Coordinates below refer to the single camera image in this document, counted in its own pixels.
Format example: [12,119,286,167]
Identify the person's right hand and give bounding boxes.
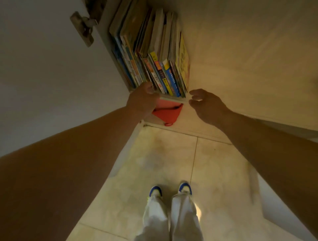
[188,88,233,127]

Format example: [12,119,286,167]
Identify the person's left hand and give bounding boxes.
[126,82,161,120]

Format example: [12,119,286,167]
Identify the person's left forearm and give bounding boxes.
[0,107,145,241]

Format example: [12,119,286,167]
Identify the person's right forearm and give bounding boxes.
[217,111,318,239]

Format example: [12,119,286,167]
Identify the red fabric bag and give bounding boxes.
[152,98,184,127]

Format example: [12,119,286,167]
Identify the row of colourful books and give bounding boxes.
[109,0,191,98]

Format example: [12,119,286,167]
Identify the white bookshelf cabinet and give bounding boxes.
[95,0,318,145]

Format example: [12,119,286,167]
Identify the person's right blue white shoe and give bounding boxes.
[178,182,193,195]

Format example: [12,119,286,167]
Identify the person's blue white shoe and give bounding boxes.
[148,185,163,198]
[178,182,193,195]

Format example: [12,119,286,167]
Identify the metal door hinge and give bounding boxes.
[70,11,99,48]

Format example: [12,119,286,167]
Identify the person's left blue white shoe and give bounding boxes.
[148,185,163,198]

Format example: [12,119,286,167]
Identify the white cabinet door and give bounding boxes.
[0,0,132,158]

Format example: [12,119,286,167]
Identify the white trousers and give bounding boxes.
[134,193,205,241]

